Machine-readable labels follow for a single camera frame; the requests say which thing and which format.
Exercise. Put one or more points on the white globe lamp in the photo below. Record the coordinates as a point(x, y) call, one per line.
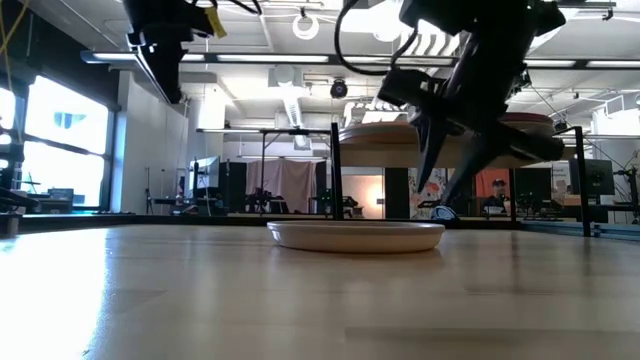
point(306, 27)

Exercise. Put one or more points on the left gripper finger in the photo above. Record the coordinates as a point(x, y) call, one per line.
point(167, 70)

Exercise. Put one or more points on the black overhead light bar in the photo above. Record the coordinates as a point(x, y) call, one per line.
point(272, 58)

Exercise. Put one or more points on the black panel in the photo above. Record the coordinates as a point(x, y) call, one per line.
point(397, 192)
point(530, 187)

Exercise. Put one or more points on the computer monitor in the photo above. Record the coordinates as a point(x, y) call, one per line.
point(206, 172)
point(592, 177)

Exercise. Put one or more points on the yellow tag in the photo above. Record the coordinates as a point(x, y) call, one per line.
point(215, 22)

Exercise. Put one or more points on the black cabinet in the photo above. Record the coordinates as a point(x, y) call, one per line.
point(234, 185)

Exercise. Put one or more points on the orange panel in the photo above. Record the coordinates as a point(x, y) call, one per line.
point(485, 174)

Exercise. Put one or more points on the beige curtain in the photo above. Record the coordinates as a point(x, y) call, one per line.
point(280, 185)

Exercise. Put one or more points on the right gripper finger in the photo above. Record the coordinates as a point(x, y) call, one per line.
point(472, 160)
point(431, 150)

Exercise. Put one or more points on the distant black rig frame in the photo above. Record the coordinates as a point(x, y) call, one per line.
point(280, 131)

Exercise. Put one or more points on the large window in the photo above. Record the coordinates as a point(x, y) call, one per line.
point(65, 160)

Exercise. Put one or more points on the black table edge rail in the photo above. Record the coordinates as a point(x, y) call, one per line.
point(150, 220)

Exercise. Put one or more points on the cream plate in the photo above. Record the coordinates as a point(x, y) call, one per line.
point(355, 237)

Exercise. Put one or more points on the distant black robot arms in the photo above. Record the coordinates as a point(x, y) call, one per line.
point(267, 200)

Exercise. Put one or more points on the round black ceiling lamp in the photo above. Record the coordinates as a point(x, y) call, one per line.
point(339, 89)

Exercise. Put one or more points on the person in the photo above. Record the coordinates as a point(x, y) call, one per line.
point(495, 197)

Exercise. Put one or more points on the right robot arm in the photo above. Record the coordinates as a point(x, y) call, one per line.
point(480, 15)

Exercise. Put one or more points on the floral print panel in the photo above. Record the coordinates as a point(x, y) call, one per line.
point(417, 206)

